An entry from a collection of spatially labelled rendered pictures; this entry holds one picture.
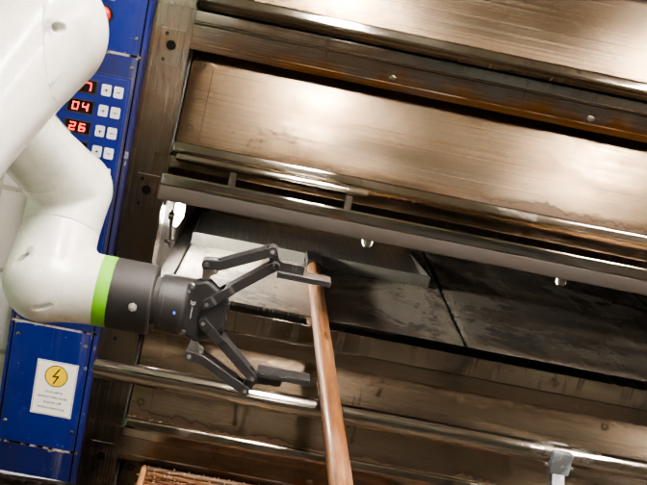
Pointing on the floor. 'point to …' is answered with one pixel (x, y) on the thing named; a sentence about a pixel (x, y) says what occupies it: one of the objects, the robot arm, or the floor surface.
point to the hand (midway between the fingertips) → (311, 329)
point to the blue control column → (23, 365)
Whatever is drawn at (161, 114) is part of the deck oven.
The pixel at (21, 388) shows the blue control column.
